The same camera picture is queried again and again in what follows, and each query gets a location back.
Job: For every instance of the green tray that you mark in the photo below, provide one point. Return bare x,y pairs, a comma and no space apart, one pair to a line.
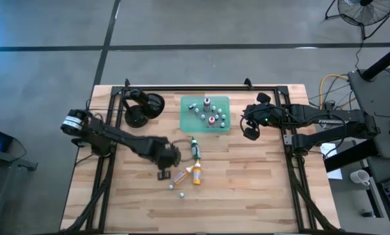
188,125

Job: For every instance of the black desk lamp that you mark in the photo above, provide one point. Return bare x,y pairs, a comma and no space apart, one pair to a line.
149,104

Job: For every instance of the yellow food coloring bottle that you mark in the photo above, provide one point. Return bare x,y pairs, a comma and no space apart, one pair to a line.
181,177
197,176

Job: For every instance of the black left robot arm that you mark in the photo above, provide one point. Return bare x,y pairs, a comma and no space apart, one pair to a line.
123,140

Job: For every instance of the black frame clamp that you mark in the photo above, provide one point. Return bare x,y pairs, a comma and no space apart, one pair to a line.
127,83
248,83

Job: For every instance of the black floor fan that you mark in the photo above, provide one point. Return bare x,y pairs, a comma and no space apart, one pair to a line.
367,13

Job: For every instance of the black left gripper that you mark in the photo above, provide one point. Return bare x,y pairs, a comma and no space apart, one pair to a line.
165,153

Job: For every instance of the grey equipment cart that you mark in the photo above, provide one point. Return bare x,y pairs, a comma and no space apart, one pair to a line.
2,163

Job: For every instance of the white paper sheet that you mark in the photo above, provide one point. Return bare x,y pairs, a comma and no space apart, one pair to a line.
328,150

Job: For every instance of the small black floor object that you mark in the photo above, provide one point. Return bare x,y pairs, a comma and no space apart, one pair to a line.
366,214

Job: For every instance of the green food coloring bottle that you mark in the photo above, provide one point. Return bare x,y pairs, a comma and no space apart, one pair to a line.
195,150

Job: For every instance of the grey side desk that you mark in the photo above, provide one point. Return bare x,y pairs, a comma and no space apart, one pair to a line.
377,94

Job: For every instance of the white mug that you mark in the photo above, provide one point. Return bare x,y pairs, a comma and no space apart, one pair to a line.
359,177

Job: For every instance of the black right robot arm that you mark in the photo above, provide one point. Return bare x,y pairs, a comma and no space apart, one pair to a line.
328,117

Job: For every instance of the black pole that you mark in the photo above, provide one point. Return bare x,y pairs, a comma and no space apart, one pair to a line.
382,62

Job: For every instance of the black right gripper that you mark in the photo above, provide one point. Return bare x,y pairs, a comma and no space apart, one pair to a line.
263,114

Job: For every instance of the dark red food coloring bottle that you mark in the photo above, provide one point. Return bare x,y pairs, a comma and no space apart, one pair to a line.
207,106

